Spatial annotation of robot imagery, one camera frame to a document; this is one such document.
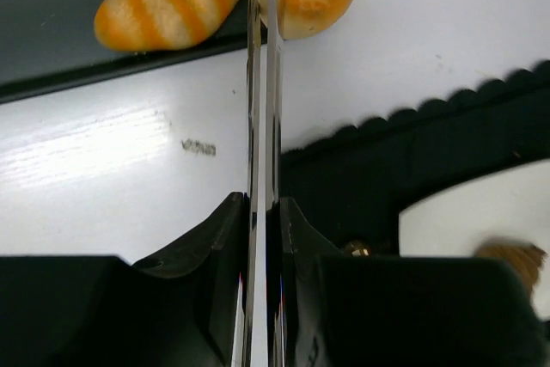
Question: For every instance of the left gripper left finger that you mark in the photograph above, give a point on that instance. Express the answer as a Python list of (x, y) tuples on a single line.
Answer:
[(194, 301)]

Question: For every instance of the striped twisted bread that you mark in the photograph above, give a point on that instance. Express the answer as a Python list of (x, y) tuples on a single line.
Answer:
[(158, 25)]

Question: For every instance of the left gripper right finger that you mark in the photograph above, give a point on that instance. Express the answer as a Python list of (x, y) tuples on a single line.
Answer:
[(306, 331)]

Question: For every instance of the black placemat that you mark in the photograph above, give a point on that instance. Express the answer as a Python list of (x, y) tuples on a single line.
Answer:
[(353, 184)]

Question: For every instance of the black baking tray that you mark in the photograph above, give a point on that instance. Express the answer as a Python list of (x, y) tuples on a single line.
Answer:
[(49, 45)]

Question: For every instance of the brown chocolate croissant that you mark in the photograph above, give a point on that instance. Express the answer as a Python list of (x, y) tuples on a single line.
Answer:
[(526, 259)]

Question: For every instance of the white square plate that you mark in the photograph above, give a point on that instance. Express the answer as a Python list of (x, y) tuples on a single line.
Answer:
[(444, 284)]

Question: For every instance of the metal tongs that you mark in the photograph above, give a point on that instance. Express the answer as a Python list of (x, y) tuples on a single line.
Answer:
[(264, 101)]

